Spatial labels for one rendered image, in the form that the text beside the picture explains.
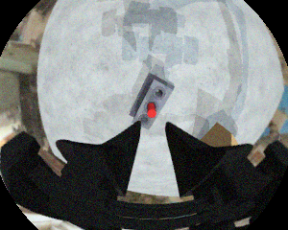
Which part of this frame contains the grey plate with three holes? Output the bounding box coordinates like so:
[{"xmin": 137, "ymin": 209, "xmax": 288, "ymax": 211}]
[{"xmin": 133, "ymin": 80, "xmax": 174, "ymax": 130}]

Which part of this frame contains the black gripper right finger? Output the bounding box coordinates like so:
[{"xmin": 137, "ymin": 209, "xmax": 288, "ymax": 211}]
[{"xmin": 166, "ymin": 123, "xmax": 254, "ymax": 198}]

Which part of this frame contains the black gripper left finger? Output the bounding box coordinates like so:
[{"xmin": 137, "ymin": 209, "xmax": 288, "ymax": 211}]
[{"xmin": 56, "ymin": 122, "xmax": 141, "ymax": 196}]

